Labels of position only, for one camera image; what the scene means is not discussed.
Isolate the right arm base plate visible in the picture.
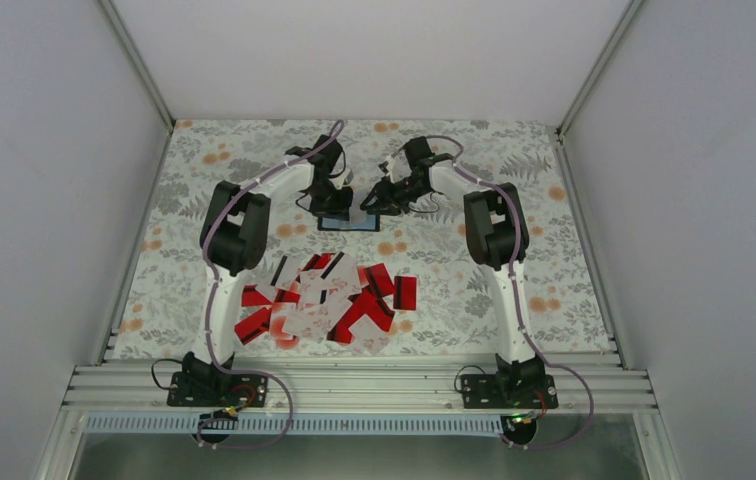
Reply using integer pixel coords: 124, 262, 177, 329
459, 374, 559, 410

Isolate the black card holder wallet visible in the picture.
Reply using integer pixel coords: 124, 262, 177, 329
317, 214, 381, 232

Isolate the white floral card centre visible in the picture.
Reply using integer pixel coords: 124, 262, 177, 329
298, 270, 339, 308

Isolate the red card centre right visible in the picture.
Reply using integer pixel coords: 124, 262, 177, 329
364, 263, 395, 298

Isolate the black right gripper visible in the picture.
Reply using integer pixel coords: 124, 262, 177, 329
360, 175, 430, 216

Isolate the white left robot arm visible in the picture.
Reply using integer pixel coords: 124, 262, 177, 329
191, 131, 354, 405

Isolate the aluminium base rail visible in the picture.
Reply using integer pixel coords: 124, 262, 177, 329
62, 356, 658, 414

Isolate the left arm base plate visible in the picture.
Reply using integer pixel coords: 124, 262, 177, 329
166, 372, 268, 408

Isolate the red card far right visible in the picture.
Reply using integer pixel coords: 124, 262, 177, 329
393, 275, 418, 311

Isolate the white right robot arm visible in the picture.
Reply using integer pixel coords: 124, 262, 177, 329
360, 135, 546, 407

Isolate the red card lower right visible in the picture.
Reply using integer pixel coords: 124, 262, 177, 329
327, 291, 395, 345

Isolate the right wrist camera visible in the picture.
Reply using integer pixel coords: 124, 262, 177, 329
379, 153, 404, 183

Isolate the slotted cable duct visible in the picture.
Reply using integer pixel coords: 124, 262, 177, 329
82, 412, 502, 437

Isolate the aluminium frame post right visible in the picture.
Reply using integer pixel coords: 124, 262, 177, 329
555, 0, 645, 138

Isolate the floral patterned table mat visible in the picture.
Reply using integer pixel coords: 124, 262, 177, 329
113, 119, 609, 359

